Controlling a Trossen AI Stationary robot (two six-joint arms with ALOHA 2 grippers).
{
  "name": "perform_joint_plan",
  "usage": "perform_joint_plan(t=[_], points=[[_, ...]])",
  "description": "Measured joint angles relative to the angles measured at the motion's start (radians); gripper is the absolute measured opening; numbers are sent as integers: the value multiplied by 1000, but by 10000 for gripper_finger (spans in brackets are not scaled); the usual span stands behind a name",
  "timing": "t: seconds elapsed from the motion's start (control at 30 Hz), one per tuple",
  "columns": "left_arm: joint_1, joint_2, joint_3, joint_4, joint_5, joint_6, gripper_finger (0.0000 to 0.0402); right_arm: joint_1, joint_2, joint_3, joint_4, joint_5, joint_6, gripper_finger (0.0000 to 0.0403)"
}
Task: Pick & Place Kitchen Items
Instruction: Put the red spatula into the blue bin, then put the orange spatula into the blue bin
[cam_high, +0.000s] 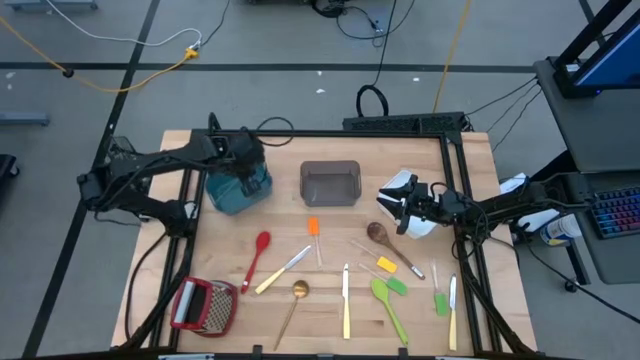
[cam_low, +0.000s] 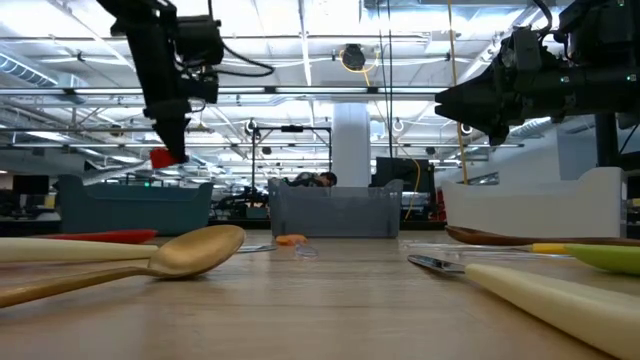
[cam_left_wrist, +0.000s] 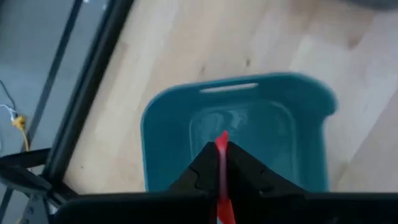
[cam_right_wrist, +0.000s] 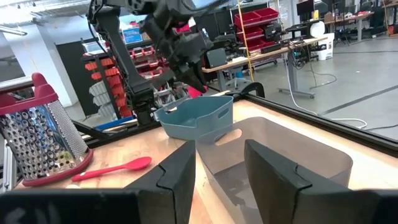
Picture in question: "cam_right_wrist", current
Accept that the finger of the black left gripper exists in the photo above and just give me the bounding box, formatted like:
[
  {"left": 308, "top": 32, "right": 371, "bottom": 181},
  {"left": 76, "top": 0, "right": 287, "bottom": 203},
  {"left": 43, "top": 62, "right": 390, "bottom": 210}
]
[{"left": 176, "top": 63, "right": 209, "bottom": 95}]

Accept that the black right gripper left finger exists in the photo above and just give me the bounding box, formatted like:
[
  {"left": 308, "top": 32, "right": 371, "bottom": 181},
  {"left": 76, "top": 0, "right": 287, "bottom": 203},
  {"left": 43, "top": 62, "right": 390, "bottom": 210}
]
[{"left": 123, "top": 139, "right": 197, "bottom": 224}]

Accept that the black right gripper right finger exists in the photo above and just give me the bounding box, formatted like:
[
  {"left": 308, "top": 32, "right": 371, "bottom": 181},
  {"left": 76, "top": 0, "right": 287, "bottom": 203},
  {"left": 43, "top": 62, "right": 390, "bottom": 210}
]
[{"left": 244, "top": 139, "right": 371, "bottom": 224}]

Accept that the red silicone spoon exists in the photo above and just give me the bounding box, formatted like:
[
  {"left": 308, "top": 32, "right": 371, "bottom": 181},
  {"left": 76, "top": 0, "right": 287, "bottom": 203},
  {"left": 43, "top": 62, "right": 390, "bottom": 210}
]
[{"left": 71, "top": 156, "right": 153, "bottom": 182}]

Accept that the teal plastic bin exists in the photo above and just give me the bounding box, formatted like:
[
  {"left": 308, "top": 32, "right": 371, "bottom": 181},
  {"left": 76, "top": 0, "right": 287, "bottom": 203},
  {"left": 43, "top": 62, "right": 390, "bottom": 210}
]
[{"left": 154, "top": 95, "right": 234, "bottom": 141}]

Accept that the blue sign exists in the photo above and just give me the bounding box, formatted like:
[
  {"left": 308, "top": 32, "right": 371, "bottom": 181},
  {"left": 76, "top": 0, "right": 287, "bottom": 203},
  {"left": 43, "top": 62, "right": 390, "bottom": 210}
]
[{"left": 122, "top": 27, "right": 144, "bottom": 44}]

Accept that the grey translucent plastic bin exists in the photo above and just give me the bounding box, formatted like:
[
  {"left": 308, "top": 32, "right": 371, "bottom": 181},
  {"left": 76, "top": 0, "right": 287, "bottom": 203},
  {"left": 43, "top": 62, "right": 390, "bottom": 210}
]
[{"left": 195, "top": 116, "right": 354, "bottom": 224}]

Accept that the wooden workbench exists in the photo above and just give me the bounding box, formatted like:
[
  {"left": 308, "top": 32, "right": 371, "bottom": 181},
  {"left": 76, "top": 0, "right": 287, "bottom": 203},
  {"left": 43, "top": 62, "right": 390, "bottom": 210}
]
[{"left": 201, "top": 35, "right": 330, "bottom": 100}]

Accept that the red bin storage rack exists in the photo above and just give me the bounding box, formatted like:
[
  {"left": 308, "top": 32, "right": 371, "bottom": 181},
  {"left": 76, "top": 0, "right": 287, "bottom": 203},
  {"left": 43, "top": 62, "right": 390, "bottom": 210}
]
[{"left": 234, "top": 7, "right": 280, "bottom": 65}]

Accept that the orange bin storage rack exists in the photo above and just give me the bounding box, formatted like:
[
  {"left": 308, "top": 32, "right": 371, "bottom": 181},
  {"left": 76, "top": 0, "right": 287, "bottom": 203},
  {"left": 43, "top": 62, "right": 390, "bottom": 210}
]
[{"left": 82, "top": 45, "right": 165, "bottom": 119}]

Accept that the white labelled container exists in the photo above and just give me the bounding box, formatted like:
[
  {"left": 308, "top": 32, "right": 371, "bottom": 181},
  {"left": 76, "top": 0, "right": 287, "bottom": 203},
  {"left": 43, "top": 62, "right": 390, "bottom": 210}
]
[{"left": 316, "top": 32, "right": 336, "bottom": 62}]

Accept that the red metal box grater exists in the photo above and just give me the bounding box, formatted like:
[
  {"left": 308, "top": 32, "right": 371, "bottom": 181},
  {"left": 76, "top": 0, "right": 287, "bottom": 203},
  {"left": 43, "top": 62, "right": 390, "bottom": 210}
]
[{"left": 0, "top": 72, "right": 95, "bottom": 188}]

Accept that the yellow hanging cable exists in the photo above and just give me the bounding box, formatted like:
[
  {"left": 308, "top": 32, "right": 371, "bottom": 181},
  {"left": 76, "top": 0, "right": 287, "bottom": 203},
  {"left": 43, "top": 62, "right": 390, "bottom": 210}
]
[{"left": 237, "top": 0, "right": 255, "bottom": 82}]

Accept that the white floor cable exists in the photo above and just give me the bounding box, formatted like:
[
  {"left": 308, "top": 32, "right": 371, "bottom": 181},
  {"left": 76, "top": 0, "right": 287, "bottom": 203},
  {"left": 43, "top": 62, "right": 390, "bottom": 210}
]
[{"left": 282, "top": 51, "right": 368, "bottom": 130}]

